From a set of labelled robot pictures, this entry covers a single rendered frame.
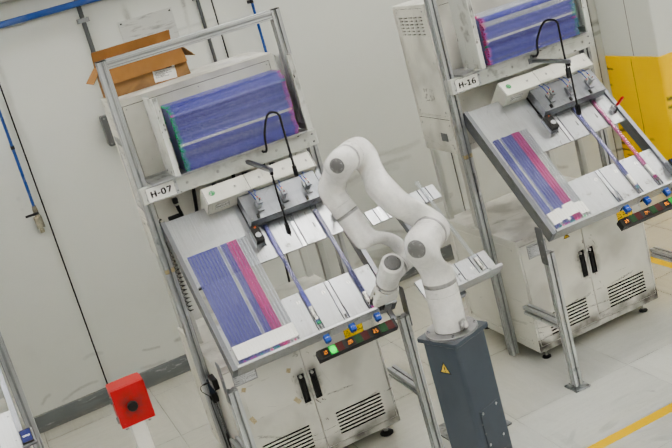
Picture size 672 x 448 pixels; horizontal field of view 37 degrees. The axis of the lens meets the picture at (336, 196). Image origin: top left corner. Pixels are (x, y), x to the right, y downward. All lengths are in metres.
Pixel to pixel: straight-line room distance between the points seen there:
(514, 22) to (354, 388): 1.76
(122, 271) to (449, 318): 2.52
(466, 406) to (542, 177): 1.22
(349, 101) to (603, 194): 1.96
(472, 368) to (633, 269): 1.57
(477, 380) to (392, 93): 2.73
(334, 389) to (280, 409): 0.25
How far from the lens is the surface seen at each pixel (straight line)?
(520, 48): 4.61
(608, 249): 4.84
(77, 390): 5.72
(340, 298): 3.91
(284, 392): 4.19
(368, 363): 4.31
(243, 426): 3.85
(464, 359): 3.55
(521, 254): 4.56
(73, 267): 5.54
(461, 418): 3.68
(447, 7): 4.63
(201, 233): 4.03
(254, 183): 4.07
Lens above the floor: 2.16
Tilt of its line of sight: 15 degrees down
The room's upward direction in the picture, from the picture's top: 16 degrees counter-clockwise
